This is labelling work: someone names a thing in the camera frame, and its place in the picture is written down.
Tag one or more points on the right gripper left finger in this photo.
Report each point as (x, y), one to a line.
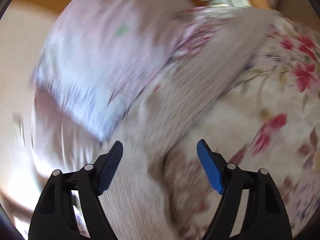
(54, 217)

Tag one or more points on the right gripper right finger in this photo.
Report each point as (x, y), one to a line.
(265, 216)

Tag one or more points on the beige cable-knit sweater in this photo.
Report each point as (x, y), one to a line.
(136, 204)

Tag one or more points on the pink bed sheet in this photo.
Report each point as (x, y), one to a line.
(58, 142)

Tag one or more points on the floral bed quilt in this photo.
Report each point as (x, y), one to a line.
(268, 118)

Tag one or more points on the white floral pillow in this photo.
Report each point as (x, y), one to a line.
(100, 54)

